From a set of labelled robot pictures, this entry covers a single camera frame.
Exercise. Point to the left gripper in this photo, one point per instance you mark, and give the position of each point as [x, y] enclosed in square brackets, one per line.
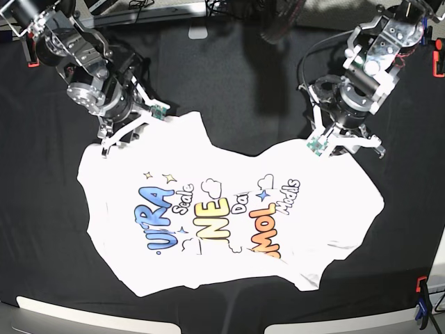
[346, 141]

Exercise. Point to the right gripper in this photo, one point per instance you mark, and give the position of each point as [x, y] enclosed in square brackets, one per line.
[131, 134]

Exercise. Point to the white graphic t-shirt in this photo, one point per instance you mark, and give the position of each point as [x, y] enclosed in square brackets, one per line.
[170, 209]

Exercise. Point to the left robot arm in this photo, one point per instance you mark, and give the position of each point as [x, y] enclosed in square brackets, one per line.
[374, 55]

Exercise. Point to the red black clamp far left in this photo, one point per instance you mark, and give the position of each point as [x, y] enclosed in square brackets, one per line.
[29, 52]

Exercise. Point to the red black clamp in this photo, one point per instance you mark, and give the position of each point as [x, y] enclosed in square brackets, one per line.
[29, 52]
[438, 59]

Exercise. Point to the red black clamp far right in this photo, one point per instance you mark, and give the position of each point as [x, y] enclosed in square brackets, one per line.
[438, 59]

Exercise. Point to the red blue clamp near right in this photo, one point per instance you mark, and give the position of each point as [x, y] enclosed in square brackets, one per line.
[422, 314]

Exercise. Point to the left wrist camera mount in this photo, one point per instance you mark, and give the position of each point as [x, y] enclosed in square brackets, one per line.
[329, 140]

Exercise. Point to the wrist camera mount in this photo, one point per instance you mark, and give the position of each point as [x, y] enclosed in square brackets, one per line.
[140, 109]
[329, 140]

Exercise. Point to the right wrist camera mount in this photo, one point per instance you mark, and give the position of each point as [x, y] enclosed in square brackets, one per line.
[140, 109]

